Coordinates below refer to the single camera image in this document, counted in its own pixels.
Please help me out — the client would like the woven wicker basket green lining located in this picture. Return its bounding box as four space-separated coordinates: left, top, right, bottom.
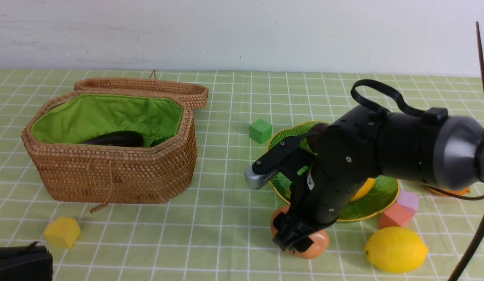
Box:
21 91 197 206

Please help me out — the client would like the purple toy eggplant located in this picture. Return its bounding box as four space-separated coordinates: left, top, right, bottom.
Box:
80 130 144 148

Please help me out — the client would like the brown toy potato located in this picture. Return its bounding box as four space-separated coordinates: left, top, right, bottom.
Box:
270 206 330 260

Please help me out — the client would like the pink foam cube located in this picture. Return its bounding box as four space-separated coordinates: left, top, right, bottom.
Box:
378 203 414 228

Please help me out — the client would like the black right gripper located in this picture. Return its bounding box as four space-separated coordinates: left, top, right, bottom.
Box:
273 166 363 251

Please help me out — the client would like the dark purple toy mangosteen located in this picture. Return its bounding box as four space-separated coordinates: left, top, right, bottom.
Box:
306 122 328 153

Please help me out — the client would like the lilac foam cube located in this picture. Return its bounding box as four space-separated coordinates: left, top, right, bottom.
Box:
396 190 419 215

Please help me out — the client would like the yellow toy banana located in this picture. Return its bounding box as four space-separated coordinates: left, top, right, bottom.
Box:
283 178 377 203

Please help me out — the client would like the woven wicker basket lid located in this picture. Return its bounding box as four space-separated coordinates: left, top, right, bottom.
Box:
74 71 209 110

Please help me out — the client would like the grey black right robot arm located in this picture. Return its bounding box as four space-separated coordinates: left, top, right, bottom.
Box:
266 79 484 251

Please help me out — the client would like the yellow toy lemon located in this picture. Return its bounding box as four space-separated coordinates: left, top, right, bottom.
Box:
364 227 428 274

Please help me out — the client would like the yellow foam block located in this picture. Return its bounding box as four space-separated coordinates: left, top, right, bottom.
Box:
44 217 81 249

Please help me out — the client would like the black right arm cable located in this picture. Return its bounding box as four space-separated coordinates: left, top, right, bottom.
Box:
447 21 484 281

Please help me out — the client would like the green checkered tablecloth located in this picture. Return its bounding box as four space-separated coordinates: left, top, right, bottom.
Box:
0 69 484 281

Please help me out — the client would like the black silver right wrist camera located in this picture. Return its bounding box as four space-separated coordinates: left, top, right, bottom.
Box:
244 133 316 190

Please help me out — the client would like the red toy chili pepper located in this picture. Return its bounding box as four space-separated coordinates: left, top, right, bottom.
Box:
149 137 168 148

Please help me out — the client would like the green foam cube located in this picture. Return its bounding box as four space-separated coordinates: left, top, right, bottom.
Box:
249 119 273 144

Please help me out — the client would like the green glass leaf plate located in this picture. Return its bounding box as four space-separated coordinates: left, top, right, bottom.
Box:
267 121 401 223

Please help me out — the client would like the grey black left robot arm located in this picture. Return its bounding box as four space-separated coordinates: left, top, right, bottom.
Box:
0 241 53 281

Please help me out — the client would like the orange toy mango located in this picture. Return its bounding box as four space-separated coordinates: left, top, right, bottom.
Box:
423 185 471 197

